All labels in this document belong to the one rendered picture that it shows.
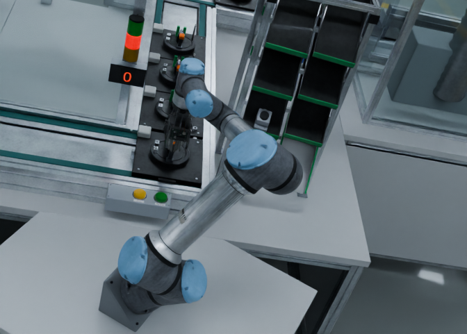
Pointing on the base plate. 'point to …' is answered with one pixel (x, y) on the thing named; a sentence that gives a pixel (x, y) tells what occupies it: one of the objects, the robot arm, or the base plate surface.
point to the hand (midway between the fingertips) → (173, 146)
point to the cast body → (263, 119)
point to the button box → (137, 207)
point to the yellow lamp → (130, 54)
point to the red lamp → (133, 42)
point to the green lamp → (135, 29)
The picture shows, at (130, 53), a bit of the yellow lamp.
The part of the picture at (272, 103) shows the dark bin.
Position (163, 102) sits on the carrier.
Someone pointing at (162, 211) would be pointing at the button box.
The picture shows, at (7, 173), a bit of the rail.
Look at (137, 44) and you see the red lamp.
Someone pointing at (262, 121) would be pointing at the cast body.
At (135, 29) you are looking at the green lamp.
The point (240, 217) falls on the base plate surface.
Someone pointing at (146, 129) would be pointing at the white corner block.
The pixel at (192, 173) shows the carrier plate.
